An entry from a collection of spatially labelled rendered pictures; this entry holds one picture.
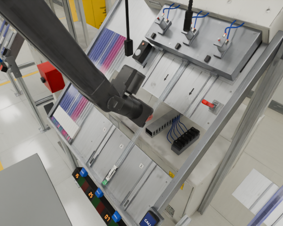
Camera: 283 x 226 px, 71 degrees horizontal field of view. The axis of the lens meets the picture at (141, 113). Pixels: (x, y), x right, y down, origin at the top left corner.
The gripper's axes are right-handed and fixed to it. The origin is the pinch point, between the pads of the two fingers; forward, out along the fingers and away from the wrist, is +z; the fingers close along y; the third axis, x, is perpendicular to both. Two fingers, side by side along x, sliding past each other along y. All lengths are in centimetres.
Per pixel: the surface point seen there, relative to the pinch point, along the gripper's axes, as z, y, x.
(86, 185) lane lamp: 2.2, 7.8, 37.3
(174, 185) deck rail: -0.4, -20.7, 11.9
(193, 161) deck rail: 0.0, -21.0, 2.8
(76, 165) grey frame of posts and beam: 39, 49, 61
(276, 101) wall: 178, -12, -72
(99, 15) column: 159, 292, -74
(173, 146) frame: 30.4, -2.6, 8.1
